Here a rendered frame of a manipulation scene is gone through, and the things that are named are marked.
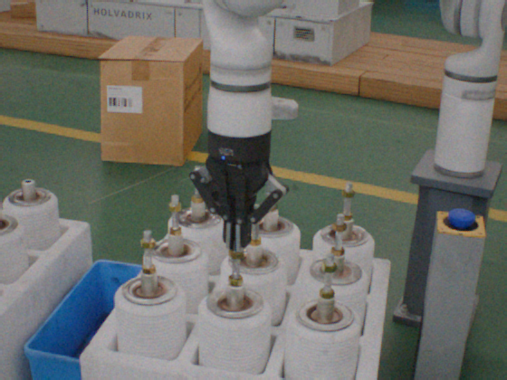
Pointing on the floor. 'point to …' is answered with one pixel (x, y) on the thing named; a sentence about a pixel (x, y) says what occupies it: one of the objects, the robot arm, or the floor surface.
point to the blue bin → (76, 321)
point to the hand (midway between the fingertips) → (236, 234)
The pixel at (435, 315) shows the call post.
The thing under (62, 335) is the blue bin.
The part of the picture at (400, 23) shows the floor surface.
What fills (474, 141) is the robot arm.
